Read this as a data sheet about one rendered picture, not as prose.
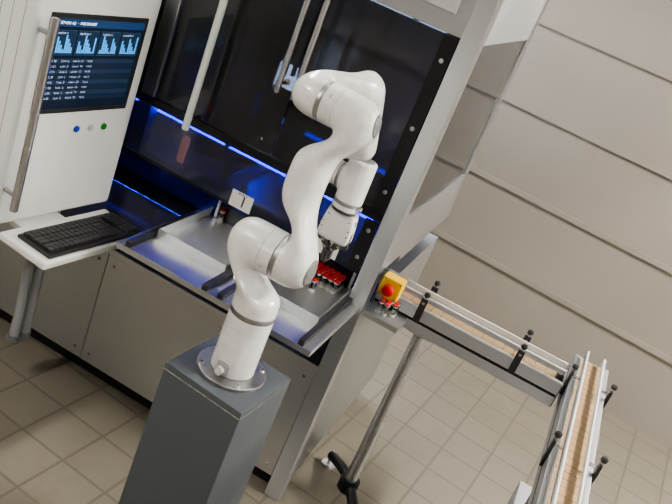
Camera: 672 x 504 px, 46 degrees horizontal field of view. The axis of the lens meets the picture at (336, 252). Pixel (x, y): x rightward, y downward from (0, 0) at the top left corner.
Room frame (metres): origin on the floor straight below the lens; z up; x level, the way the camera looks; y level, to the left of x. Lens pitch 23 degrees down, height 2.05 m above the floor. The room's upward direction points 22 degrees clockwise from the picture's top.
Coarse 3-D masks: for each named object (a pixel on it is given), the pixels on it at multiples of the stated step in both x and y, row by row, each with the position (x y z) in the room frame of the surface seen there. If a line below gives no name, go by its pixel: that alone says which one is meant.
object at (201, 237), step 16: (208, 208) 2.60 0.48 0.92; (176, 224) 2.40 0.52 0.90; (192, 224) 2.49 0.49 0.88; (208, 224) 2.54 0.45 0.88; (224, 224) 2.60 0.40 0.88; (176, 240) 2.28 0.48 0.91; (192, 240) 2.38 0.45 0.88; (208, 240) 2.43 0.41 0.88; (224, 240) 2.47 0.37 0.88; (192, 256) 2.27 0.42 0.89; (208, 256) 2.25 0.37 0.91; (224, 256) 2.36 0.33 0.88
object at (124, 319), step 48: (0, 240) 2.74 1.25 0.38; (432, 240) 3.29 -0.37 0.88; (0, 288) 2.73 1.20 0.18; (48, 288) 2.68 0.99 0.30; (96, 288) 2.63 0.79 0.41; (144, 288) 2.58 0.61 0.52; (48, 336) 2.66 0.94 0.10; (96, 336) 2.61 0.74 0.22; (144, 336) 2.57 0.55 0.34; (192, 336) 2.52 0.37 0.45; (384, 336) 3.14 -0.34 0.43; (144, 384) 2.55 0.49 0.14; (336, 384) 2.53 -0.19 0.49; (288, 432) 2.41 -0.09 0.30
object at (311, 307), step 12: (276, 288) 2.29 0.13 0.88; (288, 288) 2.32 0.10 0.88; (300, 288) 2.36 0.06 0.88; (288, 300) 2.18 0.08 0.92; (300, 300) 2.28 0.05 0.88; (312, 300) 2.31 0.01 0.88; (324, 300) 2.34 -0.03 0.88; (336, 300) 2.38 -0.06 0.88; (300, 312) 2.17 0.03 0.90; (312, 312) 2.23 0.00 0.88; (324, 312) 2.20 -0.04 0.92; (312, 324) 2.16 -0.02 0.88
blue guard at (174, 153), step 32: (128, 128) 2.64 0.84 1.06; (160, 128) 2.61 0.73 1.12; (192, 128) 2.58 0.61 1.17; (160, 160) 2.60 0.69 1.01; (192, 160) 2.57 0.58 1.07; (224, 160) 2.55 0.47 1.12; (256, 160) 2.52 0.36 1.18; (224, 192) 2.54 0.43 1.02; (256, 192) 2.51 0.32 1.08; (288, 224) 2.48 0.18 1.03
